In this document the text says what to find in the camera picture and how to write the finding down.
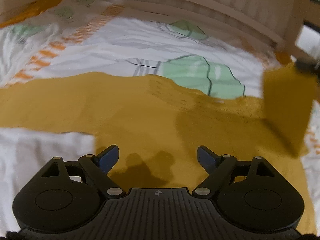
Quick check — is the mustard yellow knit garment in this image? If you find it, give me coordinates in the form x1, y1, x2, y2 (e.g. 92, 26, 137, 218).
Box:
1, 72, 316, 233

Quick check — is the white patterned bed duvet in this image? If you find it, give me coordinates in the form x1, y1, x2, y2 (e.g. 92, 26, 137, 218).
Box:
0, 0, 320, 233

